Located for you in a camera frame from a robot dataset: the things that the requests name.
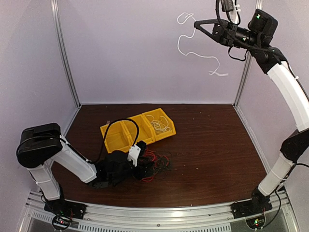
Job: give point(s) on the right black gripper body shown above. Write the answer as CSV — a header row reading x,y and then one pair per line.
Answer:
x,y
227,36

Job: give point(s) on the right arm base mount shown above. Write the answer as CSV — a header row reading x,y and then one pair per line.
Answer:
x,y
251,208

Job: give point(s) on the front aluminium rail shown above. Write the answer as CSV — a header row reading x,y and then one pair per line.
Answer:
x,y
206,218

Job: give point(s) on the aluminium frame post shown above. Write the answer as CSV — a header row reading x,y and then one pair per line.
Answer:
x,y
245,73
63,52

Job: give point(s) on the left aluminium frame post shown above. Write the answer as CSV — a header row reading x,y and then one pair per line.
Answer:
x,y
63,52

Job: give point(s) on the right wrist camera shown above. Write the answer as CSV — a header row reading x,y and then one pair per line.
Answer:
x,y
232,11

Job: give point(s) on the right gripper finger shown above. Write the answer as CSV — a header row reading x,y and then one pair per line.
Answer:
x,y
200,28
207,21

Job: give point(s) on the right aluminium frame post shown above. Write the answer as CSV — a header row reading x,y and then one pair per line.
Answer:
x,y
245,73

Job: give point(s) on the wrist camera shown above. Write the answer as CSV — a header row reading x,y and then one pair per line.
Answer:
x,y
135,152
232,11

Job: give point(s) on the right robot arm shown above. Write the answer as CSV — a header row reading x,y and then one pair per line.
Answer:
x,y
256,39

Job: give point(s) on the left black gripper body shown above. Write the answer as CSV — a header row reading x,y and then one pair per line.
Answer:
x,y
139,175

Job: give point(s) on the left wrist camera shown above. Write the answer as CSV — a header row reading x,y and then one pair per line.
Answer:
x,y
135,152

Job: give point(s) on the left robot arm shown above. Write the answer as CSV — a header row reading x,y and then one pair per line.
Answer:
x,y
41,144

